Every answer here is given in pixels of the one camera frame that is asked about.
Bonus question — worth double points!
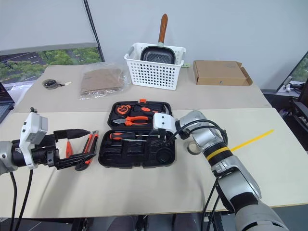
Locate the small white background object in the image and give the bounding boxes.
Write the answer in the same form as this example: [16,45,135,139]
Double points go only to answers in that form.
[283,76,293,92]

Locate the flat brown cardboard box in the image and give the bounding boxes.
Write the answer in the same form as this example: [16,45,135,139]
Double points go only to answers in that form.
[192,60,254,86]

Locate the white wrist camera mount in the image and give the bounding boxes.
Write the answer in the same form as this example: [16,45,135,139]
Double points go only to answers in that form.
[152,112,178,133]
[19,111,49,169]

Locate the small orange tester screwdriver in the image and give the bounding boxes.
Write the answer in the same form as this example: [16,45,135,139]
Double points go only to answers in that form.
[65,139,74,159]

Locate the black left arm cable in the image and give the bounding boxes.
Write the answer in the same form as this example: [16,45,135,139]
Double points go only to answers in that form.
[9,167,34,226]

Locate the orange black utility knife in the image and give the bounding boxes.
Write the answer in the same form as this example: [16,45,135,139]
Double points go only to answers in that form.
[75,130,100,172]

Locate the yellow flat strip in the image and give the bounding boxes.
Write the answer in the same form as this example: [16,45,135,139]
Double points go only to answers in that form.
[229,128,275,153]

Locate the black pan brown handle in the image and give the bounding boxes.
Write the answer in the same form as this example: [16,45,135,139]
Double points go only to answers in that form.
[140,13,176,65]

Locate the dark laptop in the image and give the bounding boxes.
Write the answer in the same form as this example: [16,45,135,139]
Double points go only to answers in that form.
[0,81,16,124]

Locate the orange black handled screwdriver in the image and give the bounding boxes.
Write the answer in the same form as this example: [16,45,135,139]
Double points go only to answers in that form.
[109,131,151,141]

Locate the black plastic tool case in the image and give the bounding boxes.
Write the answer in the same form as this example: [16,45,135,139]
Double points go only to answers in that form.
[98,98,178,169]

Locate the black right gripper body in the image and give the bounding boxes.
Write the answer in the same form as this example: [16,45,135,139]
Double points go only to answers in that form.
[157,128,175,146]

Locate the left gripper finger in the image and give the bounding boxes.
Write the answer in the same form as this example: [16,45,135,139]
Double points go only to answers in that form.
[56,153,97,170]
[53,128,91,141]

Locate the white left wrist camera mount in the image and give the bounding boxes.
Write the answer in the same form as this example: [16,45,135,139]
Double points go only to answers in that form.
[19,111,49,169]

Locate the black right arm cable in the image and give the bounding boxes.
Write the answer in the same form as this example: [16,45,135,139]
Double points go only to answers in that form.
[167,119,229,146]

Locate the orange handled pliers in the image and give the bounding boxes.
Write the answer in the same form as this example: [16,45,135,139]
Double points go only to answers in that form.
[112,115,150,128]

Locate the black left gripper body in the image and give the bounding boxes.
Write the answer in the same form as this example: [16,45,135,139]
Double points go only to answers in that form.
[31,134,60,168]

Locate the black window frame bar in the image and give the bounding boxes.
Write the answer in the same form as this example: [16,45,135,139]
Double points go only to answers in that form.
[82,0,105,63]

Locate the grey tape roll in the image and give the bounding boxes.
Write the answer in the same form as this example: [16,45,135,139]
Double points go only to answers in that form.
[187,141,202,155]

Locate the white perforated plastic basket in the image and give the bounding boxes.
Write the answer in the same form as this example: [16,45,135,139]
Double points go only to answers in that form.
[123,42,187,91]

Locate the white roller blind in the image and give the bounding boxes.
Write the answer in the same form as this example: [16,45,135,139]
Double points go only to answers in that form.
[0,0,97,52]

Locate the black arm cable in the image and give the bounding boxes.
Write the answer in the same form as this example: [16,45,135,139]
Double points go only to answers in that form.
[167,119,229,146]
[9,167,34,226]

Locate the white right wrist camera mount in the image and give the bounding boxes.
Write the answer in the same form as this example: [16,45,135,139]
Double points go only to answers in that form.
[152,112,178,133]

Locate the orange black handled hammer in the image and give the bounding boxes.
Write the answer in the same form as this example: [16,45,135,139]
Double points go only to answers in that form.
[133,105,169,116]

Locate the orange black tape measure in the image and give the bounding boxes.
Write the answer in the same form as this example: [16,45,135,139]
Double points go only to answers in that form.
[115,103,132,116]

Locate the clear bag with brown paper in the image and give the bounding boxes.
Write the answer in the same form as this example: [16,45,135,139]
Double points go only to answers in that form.
[77,62,132,101]

